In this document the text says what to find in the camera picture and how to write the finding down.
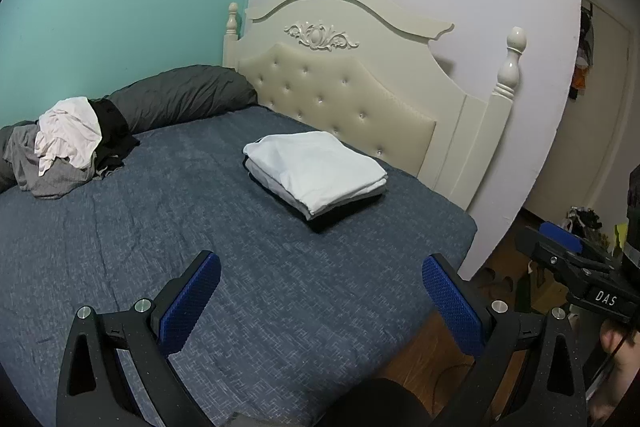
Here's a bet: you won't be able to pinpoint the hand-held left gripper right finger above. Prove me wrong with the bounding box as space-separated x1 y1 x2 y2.
421 254 588 427

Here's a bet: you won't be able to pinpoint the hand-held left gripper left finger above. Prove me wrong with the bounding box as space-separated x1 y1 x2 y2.
56 250 222 427

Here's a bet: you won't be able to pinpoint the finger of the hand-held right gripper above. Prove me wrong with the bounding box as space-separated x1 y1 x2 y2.
515 226 587 291
540 221 617 269

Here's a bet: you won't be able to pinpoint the white polo shirt black trim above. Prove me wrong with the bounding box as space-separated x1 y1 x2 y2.
242 131 389 216

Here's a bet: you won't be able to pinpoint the hanging clothes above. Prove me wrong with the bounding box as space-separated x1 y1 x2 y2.
569 4 597 101

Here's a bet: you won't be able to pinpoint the pile of white grey black clothes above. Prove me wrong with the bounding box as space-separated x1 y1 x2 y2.
89 99 141 180

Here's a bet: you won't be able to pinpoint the person's right hand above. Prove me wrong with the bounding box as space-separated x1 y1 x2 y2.
589 324 640 427

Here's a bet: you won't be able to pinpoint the brown slippers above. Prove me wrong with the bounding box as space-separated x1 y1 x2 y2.
479 268 517 304

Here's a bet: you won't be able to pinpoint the yellow green cloth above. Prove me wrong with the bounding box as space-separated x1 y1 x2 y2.
612 220 630 254

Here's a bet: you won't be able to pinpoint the white door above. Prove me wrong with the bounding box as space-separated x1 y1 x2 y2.
520 0 632 214

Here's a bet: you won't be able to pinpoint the blue patterned bed sheet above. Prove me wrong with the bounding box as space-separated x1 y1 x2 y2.
0 107 477 427

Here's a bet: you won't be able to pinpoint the person's black trouser leg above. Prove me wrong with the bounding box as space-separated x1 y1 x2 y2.
320 377 432 427

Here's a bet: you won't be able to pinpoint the folded black garment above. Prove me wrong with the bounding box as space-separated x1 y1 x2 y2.
250 174 389 235

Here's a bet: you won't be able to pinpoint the crumpled grey garment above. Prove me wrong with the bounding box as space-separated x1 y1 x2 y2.
2 124 101 200

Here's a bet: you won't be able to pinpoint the crumpled white garment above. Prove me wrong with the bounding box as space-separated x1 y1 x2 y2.
34 97 103 178

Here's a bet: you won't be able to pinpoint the cream tufted headboard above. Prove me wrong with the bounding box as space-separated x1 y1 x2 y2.
222 0 528 212

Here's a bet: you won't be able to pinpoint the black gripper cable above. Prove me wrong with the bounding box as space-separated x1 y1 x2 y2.
587 331 627 400

